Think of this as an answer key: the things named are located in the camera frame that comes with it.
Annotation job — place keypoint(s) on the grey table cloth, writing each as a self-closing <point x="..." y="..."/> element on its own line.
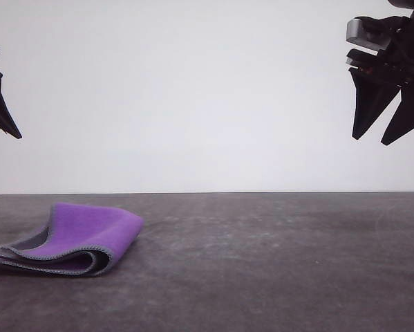
<point x="279" y="269"/>

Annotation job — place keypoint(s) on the purple towel with grey hem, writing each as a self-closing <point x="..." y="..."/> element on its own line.
<point x="85" y="235"/>

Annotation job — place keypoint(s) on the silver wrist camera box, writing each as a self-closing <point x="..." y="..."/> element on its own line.
<point x="365" y="34"/>

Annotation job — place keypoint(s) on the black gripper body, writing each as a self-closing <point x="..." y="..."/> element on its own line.
<point x="403" y="58"/>

